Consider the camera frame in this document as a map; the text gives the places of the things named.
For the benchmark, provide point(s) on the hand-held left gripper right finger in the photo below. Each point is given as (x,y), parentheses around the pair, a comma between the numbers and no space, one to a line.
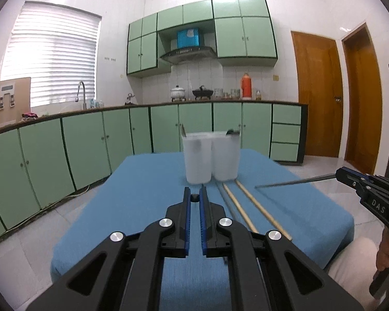
(202,223)

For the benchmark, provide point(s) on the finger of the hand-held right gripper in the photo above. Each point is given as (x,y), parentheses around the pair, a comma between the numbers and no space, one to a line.
(350,171)
(355,186)

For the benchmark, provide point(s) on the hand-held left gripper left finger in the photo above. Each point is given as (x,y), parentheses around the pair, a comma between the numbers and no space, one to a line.
(188,220)

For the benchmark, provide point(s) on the wooden chopstick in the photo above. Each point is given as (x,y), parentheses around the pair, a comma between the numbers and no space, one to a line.
(236,204)
(262,210)

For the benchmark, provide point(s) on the white two-compartment utensil holder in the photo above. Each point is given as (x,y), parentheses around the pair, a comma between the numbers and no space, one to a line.
(223,162)

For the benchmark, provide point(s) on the large silver spoon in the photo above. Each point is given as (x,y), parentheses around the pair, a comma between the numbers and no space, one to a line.
(183,130)

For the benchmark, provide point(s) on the person's right hand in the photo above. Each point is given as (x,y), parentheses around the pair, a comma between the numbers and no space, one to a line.
(385,247)

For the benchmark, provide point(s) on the blue tablecloth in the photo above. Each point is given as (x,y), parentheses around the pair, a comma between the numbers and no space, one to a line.
(142,181)

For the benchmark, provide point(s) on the wooden door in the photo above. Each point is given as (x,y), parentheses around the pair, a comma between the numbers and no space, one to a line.
(366,103)
(317,97)

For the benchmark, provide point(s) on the small glass jar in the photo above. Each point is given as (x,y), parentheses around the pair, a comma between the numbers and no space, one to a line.
(258,95)

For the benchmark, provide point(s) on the gas stove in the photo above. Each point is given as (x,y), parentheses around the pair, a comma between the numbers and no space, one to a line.
(191,99)

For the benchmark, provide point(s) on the white cooking pot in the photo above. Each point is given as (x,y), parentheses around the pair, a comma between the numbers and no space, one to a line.
(177,92)

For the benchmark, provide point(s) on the black wok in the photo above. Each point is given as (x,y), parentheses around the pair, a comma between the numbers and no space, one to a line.
(202,92)

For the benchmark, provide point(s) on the green base cabinets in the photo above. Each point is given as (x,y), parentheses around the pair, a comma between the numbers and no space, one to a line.
(84,142)

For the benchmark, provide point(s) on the white striped canister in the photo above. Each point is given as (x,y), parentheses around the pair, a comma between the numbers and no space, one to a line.
(218,93)

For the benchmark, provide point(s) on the wide glass jar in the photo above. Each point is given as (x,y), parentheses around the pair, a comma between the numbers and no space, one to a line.
(235,94)

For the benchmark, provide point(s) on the small metal kettle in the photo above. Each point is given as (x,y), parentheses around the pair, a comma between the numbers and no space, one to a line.
(130,99)

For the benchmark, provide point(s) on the orange thermos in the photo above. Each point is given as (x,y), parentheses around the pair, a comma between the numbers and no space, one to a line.
(246,86)

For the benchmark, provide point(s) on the clear plastic bottles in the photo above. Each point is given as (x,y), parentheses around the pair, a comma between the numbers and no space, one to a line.
(95,104)

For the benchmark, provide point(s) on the metal kitchen faucet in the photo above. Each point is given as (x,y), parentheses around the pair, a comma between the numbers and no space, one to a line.
(85,98)

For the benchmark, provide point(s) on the black range hood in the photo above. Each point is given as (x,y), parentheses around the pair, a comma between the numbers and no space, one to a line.
(188,55)

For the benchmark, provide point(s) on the blue box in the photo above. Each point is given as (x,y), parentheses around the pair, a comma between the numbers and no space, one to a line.
(188,38)

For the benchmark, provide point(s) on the red cloth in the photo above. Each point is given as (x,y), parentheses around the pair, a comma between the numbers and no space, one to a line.
(29,115)

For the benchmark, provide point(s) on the cardboard box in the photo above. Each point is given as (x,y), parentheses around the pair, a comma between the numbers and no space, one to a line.
(24,103)

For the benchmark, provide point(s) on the white window blind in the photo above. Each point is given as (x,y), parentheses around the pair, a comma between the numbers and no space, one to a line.
(52,55)

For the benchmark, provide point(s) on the green wall cabinets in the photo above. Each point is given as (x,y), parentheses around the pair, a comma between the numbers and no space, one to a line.
(230,35)

